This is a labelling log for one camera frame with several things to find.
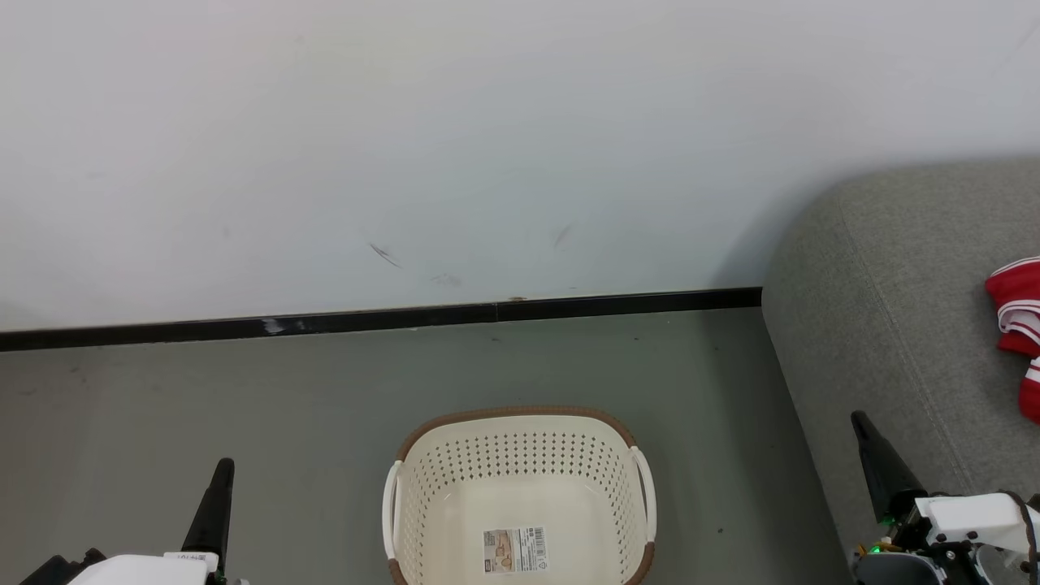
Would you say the black baseboard strip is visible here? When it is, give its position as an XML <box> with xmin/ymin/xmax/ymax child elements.
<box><xmin>0</xmin><ymin>287</ymin><xmax>763</xmax><ymax>352</ymax></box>

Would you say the paper label sticker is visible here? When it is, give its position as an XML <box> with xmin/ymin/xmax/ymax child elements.
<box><xmin>483</xmin><ymin>526</ymin><xmax>549</xmax><ymax>575</ymax></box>

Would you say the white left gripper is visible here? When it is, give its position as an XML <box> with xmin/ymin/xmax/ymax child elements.
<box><xmin>69</xmin><ymin>458</ymin><xmax>236</xmax><ymax>585</ymax></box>

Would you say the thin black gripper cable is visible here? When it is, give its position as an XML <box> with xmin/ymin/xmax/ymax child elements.
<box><xmin>1003</xmin><ymin>491</ymin><xmax>1040</xmax><ymax>585</ymax></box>

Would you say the red and white jersey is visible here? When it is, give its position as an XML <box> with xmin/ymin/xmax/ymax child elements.
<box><xmin>985</xmin><ymin>258</ymin><xmax>1040</xmax><ymax>425</ymax></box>

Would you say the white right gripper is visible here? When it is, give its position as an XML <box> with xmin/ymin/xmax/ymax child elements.
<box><xmin>851</xmin><ymin>411</ymin><xmax>1034</xmax><ymax>555</ymax></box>

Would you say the grey fabric sofa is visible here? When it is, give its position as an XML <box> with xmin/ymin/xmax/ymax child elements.
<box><xmin>761</xmin><ymin>158</ymin><xmax>1040</xmax><ymax>585</ymax></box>

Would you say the cream perforated laundry basket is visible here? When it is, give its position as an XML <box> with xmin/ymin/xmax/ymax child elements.
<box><xmin>382</xmin><ymin>406</ymin><xmax>657</xmax><ymax>585</ymax></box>

